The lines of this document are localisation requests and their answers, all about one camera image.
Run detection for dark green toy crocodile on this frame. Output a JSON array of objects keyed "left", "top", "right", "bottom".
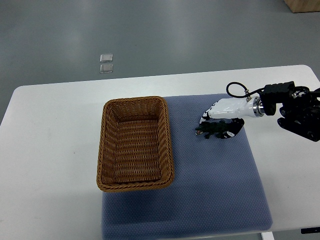
[{"left": 195, "top": 120, "right": 235, "bottom": 139}]

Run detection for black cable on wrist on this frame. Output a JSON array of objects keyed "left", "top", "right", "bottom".
[{"left": 226, "top": 81, "right": 266, "bottom": 99}]

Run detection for upper floor socket plate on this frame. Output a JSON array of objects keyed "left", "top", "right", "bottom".
[{"left": 99, "top": 53, "right": 113, "bottom": 63}]

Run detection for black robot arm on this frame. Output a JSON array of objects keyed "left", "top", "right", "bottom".
[{"left": 258, "top": 81, "right": 320, "bottom": 142}]

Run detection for black table control panel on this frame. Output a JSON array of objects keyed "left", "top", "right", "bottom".
[{"left": 300, "top": 227, "right": 320, "bottom": 234}]

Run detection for wooden box corner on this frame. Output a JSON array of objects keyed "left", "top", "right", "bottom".
[{"left": 284, "top": 0, "right": 320, "bottom": 13}]

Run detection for brown wicker basket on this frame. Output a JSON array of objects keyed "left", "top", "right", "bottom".
[{"left": 96, "top": 96, "right": 175, "bottom": 193}]

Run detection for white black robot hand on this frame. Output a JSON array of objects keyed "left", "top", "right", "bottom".
[{"left": 198, "top": 97, "right": 265, "bottom": 136}]

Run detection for blue textured mat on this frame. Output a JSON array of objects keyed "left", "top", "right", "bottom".
[{"left": 101, "top": 94, "right": 273, "bottom": 240}]

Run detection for white table leg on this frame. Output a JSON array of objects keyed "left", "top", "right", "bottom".
[{"left": 260, "top": 231, "right": 275, "bottom": 240}]

